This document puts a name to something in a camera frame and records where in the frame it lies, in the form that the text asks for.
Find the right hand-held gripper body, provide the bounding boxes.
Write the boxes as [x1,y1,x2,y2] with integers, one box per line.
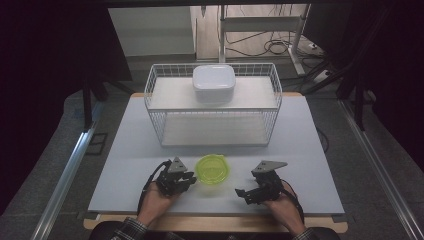
[250,160,289,205]

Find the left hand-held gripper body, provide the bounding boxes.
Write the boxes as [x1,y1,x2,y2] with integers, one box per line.
[155,156,194,198]

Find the green round container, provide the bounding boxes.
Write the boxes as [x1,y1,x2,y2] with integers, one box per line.
[194,153,231,185]

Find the white wire rack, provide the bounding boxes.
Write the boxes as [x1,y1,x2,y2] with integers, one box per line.
[143,62,284,148]

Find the white square container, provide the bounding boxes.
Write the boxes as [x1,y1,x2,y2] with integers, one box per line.
[191,64,237,105]

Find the person's left hand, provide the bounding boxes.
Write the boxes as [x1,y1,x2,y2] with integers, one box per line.
[136,182,182,228]

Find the person's right hand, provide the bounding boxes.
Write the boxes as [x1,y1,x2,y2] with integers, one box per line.
[264,189,307,237]

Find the black metal stand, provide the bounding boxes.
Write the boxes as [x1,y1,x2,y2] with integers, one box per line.
[81,71,135,132]
[335,66,378,132]

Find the white power strip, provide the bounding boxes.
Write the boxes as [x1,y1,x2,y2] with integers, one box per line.
[312,69,332,84]

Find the white panel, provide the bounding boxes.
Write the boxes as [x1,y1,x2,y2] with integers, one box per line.
[107,6,198,58]

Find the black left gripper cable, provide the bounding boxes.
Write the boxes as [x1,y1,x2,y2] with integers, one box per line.
[136,159,173,216]

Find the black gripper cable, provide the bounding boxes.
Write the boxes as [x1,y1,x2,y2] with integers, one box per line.
[280,179,306,225]
[136,159,173,216]

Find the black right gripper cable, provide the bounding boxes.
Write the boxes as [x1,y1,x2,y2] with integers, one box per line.
[280,179,306,225]

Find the black cable beside table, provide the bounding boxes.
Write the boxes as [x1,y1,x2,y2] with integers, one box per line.
[316,127,331,155]

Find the aluminium rail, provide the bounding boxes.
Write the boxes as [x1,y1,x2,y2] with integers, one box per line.
[30,102,102,240]
[337,99,424,240]

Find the black floor cables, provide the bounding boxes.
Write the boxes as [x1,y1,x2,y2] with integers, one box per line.
[224,30,323,58]

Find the white desk frame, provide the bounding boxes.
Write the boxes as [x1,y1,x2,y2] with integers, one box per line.
[218,3,313,76]

